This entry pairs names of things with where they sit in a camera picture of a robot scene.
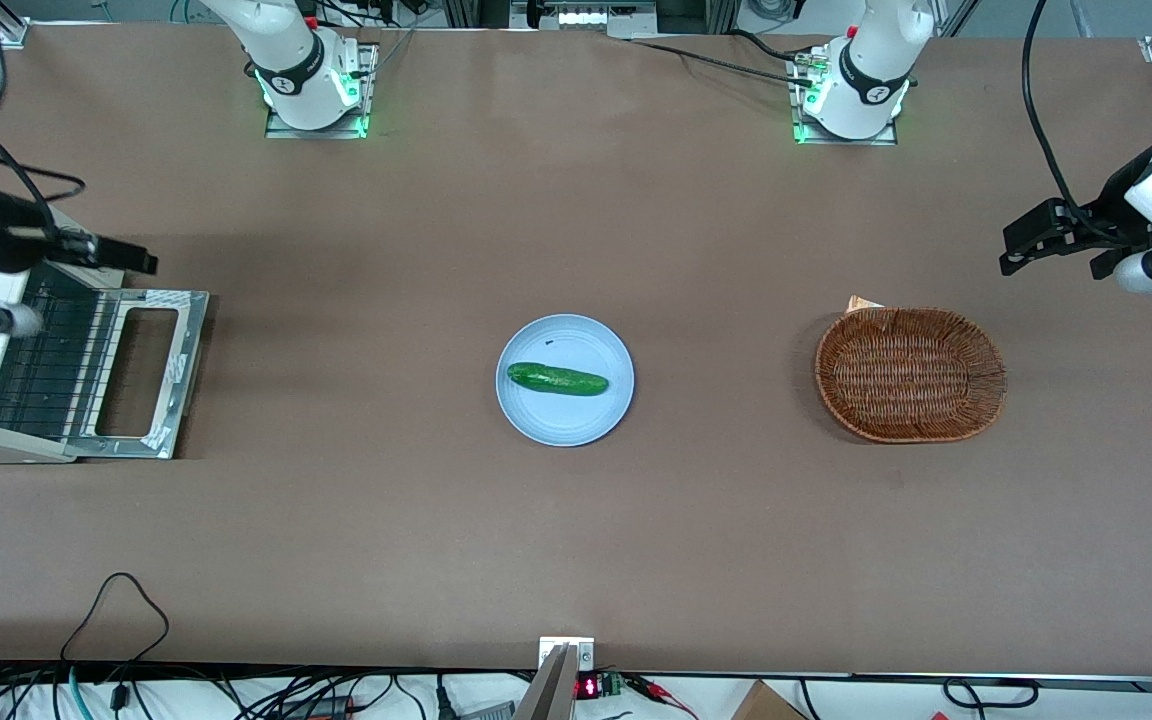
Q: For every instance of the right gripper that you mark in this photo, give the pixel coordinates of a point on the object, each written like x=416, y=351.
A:
x=18, y=240

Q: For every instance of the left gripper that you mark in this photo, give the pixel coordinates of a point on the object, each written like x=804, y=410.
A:
x=1112, y=206

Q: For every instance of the toaster oven glass door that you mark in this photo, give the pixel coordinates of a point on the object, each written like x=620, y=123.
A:
x=191, y=350

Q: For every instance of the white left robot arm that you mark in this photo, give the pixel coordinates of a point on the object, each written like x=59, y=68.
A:
x=871, y=60

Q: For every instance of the brown oval wicker basket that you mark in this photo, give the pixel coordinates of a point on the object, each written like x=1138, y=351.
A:
x=911, y=375

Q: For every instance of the small beige paper tag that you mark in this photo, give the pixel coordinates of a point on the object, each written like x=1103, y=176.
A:
x=861, y=303

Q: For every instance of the green cucumber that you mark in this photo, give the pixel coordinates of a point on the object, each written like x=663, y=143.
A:
x=556, y=379

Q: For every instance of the light blue round plate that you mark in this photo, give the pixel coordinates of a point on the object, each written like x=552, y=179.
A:
x=576, y=420

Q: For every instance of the brown cardboard box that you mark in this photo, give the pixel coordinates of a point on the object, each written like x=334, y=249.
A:
x=766, y=703

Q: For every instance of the red digit display module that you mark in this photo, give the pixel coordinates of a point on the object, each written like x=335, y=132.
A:
x=588, y=687

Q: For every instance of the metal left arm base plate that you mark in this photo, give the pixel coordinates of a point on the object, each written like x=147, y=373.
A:
x=796, y=100

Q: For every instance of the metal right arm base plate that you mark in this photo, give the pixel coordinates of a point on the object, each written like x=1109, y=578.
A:
x=368, y=90

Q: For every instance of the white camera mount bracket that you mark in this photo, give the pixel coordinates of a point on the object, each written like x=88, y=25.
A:
x=584, y=655

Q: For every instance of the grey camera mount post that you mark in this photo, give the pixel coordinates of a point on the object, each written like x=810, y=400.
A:
x=548, y=690

